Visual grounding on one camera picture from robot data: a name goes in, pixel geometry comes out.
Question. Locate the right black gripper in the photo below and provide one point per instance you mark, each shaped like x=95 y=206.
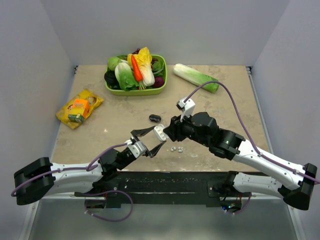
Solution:
x=172 y=130

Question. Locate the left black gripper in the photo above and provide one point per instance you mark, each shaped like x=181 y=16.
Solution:
x=127 y=152

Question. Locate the white earbud charging case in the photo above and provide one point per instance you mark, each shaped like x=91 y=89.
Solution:
x=159 y=132

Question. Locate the black earbud case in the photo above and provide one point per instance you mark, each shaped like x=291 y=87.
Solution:
x=155 y=118

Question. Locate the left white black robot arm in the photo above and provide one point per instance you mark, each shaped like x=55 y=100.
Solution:
x=43 y=178

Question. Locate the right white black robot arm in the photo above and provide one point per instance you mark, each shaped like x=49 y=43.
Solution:
x=279 y=178

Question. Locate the green plastic vegetable tray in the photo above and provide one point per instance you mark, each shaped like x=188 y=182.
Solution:
x=146 y=92

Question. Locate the purple beet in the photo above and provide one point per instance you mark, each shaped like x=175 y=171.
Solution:
x=158 y=82

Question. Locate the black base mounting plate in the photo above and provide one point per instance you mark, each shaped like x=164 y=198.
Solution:
x=165 y=188

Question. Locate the napa cabbage on table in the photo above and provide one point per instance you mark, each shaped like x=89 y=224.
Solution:
x=196 y=77

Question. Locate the orange toy carrot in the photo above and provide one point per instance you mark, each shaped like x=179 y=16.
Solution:
x=136 y=71

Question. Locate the dark green spinach leaves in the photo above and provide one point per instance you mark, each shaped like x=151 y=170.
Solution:
x=158 y=68

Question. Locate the green white bok choy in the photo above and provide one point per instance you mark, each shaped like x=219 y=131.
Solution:
x=125 y=77

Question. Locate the orange green small box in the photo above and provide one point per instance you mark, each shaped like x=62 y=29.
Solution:
x=79 y=110

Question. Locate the dark black vegetable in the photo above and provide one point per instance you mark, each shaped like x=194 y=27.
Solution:
x=110 y=78

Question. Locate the yellow leaf cabbage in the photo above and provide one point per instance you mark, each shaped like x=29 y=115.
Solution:
x=144 y=61

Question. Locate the round green vegetable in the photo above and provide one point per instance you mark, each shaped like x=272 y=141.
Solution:
x=112 y=62

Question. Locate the yellow snack bag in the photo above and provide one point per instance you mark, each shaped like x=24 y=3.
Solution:
x=94 y=102

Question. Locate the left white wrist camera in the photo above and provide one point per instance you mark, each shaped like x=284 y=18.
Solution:
x=137 y=148

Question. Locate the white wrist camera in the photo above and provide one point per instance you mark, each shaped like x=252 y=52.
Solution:
x=137 y=148
x=186 y=106

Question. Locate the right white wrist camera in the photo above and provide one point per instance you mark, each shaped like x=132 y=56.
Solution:
x=186 y=106

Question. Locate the aluminium front rail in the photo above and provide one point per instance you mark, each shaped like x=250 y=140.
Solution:
x=70 y=196

